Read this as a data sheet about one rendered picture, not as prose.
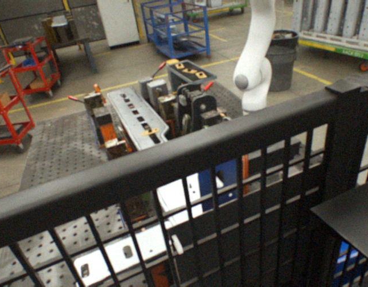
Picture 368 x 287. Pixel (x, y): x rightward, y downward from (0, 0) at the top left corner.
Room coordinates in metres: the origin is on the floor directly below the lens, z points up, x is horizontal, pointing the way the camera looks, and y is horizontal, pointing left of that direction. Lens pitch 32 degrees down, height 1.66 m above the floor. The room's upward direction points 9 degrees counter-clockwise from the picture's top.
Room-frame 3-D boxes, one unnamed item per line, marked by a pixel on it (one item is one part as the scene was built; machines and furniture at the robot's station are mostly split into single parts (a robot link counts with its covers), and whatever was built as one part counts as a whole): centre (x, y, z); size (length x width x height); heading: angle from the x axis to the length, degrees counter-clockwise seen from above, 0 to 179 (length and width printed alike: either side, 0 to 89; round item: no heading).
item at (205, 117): (1.07, -0.13, 0.91); 0.07 x 0.05 x 0.42; 109
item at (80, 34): (6.66, 2.17, 0.57); 1.86 x 0.90 x 1.14; 16
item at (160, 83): (1.58, 0.10, 0.90); 0.13 x 0.10 x 0.41; 109
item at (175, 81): (1.79, -0.01, 0.92); 0.08 x 0.08 x 0.44; 19
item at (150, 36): (7.58, 0.02, 0.48); 1.20 x 0.80 x 0.95; 12
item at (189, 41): (6.21, -0.25, 0.47); 1.20 x 0.80 x 0.95; 15
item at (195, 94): (1.19, -0.08, 0.94); 0.18 x 0.13 x 0.49; 19
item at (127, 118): (1.23, 0.16, 1.00); 1.38 x 0.22 x 0.02; 19
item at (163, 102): (1.42, 0.05, 0.89); 0.13 x 0.11 x 0.38; 109
